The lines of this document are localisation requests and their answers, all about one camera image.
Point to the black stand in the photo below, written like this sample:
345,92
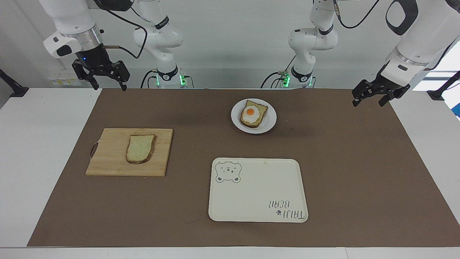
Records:
444,88
12,88

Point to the round white plate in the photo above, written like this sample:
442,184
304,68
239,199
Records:
269,120

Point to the fried egg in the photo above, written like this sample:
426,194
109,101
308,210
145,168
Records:
250,114

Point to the toasted bread slice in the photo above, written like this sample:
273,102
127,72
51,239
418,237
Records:
260,108

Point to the plain bread slice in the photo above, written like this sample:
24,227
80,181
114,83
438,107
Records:
140,149

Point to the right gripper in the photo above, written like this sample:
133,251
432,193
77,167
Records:
94,57

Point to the wooden cutting board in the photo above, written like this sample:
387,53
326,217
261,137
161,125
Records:
111,158

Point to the white wall socket panel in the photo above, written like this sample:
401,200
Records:
64,79

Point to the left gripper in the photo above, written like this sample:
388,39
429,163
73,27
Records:
379,83

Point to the cream tray with bear print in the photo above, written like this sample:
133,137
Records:
257,194

